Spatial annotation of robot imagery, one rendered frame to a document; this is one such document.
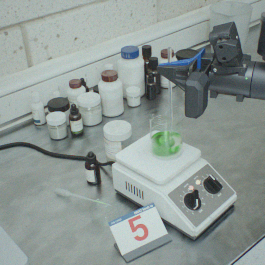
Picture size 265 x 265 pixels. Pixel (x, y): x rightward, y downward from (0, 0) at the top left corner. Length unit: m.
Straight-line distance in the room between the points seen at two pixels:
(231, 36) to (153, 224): 0.34
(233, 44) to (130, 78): 0.55
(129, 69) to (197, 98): 0.53
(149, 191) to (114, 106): 0.37
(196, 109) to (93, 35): 0.64
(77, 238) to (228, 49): 0.41
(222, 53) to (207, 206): 0.28
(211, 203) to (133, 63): 0.49
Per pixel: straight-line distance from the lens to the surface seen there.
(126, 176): 0.81
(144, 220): 0.77
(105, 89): 1.07
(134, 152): 0.82
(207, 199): 0.79
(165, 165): 0.79
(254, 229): 0.81
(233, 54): 0.64
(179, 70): 0.71
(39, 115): 1.10
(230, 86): 0.68
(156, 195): 0.77
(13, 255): 0.78
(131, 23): 1.31
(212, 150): 0.98
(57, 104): 1.07
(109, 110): 1.09
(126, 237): 0.76
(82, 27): 1.21
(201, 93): 0.63
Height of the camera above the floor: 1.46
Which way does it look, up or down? 33 degrees down
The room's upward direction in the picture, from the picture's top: 3 degrees counter-clockwise
